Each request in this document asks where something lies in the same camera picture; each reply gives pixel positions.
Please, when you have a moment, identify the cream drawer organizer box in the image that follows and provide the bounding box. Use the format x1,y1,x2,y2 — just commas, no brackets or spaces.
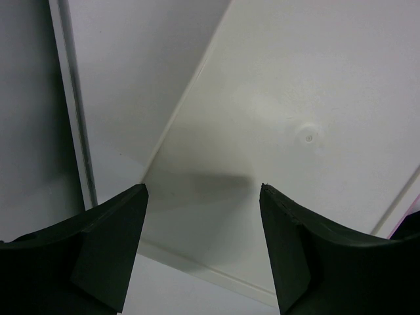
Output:
139,1,419,307

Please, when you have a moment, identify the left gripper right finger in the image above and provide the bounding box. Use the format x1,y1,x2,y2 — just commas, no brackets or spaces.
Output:
259,184,419,314

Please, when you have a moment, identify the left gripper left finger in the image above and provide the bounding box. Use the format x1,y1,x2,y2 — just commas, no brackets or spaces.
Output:
1,184,148,314

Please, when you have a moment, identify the pink drawer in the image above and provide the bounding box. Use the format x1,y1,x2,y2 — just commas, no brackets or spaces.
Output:
390,209,420,240

